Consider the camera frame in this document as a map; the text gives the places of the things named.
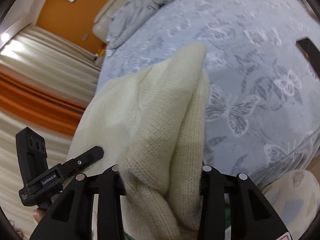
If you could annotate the cream knitted sweater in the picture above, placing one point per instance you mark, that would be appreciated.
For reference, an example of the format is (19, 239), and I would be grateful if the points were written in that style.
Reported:
(151, 123)

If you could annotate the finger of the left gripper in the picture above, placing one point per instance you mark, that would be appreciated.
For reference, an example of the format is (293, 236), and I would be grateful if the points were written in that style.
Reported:
(81, 162)

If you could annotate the black smartphone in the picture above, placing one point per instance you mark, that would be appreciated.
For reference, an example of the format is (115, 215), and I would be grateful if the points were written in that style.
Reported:
(311, 52)

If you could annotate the butterfly patterned bed sheet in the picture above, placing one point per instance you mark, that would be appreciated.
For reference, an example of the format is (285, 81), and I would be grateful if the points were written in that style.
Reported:
(263, 112)

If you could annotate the left hand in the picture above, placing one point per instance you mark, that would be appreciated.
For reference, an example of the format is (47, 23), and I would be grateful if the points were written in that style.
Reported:
(38, 214)

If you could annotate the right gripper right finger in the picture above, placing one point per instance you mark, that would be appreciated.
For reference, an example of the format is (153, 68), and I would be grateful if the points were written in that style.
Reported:
(252, 216)

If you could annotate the cream and orange curtain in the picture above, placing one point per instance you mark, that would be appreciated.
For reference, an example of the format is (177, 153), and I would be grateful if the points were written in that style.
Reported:
(46, 84)

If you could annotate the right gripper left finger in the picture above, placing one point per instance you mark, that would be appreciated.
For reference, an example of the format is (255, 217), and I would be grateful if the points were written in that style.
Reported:
(70, 216)

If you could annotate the grey rumpled duvet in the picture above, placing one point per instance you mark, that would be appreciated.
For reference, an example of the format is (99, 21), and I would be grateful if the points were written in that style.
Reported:
(129, 18)

